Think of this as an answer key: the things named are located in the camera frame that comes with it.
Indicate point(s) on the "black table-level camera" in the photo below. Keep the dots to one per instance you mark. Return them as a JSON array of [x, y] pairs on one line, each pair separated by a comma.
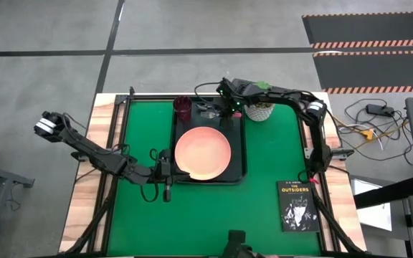
[[236, 242]]

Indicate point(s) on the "green succulent plant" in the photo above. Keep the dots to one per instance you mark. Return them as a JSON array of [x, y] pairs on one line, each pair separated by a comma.
[[263, 85]]

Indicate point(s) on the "red faceted cup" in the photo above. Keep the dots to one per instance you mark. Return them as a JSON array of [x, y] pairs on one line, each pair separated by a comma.
[[182, 105]]

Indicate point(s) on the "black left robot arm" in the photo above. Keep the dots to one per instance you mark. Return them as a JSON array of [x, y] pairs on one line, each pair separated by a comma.
[[91, 152]]

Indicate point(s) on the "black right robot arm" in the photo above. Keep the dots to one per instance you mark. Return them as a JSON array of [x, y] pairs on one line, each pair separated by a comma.
[[315, 143]]

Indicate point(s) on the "white triangle patterned plant pot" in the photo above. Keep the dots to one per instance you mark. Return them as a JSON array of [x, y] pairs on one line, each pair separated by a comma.
[[260, 114]]

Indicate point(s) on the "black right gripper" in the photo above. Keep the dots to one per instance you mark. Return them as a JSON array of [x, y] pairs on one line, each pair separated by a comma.
[[229, 95]]

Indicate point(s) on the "black rectangular tray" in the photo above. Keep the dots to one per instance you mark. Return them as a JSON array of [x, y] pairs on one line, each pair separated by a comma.
[[237, 157]]

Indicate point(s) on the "black power adapter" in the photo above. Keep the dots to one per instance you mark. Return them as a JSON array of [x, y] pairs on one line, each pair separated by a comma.
[[380, 110]]

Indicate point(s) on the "black hazard striped floor mat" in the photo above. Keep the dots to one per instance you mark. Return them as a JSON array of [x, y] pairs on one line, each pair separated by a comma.
[[375, 70], [368, 27]]

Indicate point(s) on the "round orange plate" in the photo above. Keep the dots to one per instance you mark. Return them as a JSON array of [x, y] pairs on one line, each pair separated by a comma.
[[203, 154]]

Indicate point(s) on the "black paperback book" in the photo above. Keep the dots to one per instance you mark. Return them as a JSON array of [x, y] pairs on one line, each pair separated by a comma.
[[298, 206]]

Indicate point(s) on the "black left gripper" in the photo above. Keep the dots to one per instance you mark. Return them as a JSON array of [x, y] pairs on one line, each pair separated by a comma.
[[164, 165]]

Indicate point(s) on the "green table mat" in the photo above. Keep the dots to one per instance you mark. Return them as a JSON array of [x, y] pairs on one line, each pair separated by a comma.
[[210, 215]]

